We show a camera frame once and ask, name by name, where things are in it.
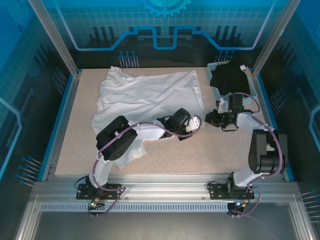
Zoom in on aluminium mounting rail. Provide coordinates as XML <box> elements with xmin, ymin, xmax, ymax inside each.
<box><xmin>47</xmin><ymin>174</ymin><xmax>286</xmax><ymax>201</ymax></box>

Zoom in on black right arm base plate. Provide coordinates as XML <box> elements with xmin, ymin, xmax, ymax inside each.
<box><xmin>208</xmin><ymin>182</ymin><xmax>255</xmax><ymax>200</ymax></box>

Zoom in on light blue plastic basket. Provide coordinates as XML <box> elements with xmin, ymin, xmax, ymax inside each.
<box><xmin>206</xmin><ymin>59</ymin><xmax>258</xmax><ymax>108</ymax></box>

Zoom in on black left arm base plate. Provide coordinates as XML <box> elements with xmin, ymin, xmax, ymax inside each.
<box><xmin>76</xmin><ymin>183</ymin><xmax>122</xmax><ymax>200</ymax></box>

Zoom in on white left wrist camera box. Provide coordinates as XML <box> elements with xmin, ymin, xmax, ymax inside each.
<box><xmin>186</xmin><ymin>116</ymin><xmax>203</xmax><ymax>132</ymax></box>

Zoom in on white t-shirt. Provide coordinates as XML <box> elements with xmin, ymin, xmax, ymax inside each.
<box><xmin>90</xmin><ymin>65</ymin><xmax>207</xmax><ymax>171</ymax></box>

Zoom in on small connector with lights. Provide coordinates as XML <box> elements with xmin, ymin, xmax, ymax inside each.
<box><xmin>228</xmin><ymin>201</ymin><xmax>247</xmax><ymax>212</ymax></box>
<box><xmin>87</xmin><ymin>199</ymin><xmax>106</xmax><ymax>211</ymax></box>

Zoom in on slotted grey cable duct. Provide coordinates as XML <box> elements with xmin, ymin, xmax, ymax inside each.
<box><xmin>39</xmin><ymin>202</ymin><xmax>230</xmax><ymax>213</ymax></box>

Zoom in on black garment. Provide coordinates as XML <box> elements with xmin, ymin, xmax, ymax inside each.
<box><xmin>209</xmin><ymin>57</ymin><xmax>252</xmax><ymax>97</ymax></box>

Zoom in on aluminium frame post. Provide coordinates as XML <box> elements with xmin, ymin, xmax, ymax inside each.
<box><xmin>27</xmin><ymin>0</ymin><xmax>82</xmax><ymax>78</ymax></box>
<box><xmin>251</xmin><ymin>0</ymin><xmax>301</xmax><ymax>78</ymax></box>

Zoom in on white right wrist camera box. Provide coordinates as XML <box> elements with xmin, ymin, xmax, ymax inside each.
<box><xmin>216</xmin><ymin>98</ymin><xmax>230</xmax><ymax>115</ymax></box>

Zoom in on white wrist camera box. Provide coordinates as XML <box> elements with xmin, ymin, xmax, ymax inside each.
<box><xmin>186</xmin><ymin>116</ymin><xmax>203</xmax><ymax>132</ymax></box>
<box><xmin>216</xmin><ymin>98</ymin><xmax>230</xmax><ymax>115</ymax></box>

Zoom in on aluminium table side rail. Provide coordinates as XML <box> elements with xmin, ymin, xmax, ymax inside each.
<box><xmin>251</xmin><ymin>69</ymin><xmax>288</xmax><ymax>182</ymax></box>
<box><xmin>41</xmin><ymin>71</ymin><xmax>82</xmax><ymax>182</ymax></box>

